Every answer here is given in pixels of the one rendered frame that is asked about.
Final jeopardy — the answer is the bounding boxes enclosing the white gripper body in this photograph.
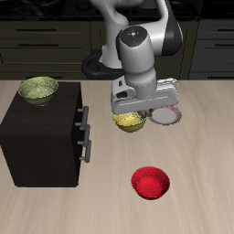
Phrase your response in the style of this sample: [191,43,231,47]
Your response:
[111,77,180,114]

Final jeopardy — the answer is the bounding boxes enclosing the white plate with red rim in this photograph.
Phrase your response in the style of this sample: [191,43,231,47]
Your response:
[148,105,183,126]

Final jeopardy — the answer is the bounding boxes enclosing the yellow bowl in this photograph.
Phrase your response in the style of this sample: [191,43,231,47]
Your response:
[112,110,149,133]

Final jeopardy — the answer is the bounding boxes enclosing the red bowl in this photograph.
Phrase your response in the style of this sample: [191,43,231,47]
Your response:
[131,165,171,201]

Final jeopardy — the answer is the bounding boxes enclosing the green bowl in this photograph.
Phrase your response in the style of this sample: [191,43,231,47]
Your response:
[17,76,59,107]

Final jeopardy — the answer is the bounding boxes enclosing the dark wooden cabinet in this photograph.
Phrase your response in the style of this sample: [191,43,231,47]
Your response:
[0,80,92,188]

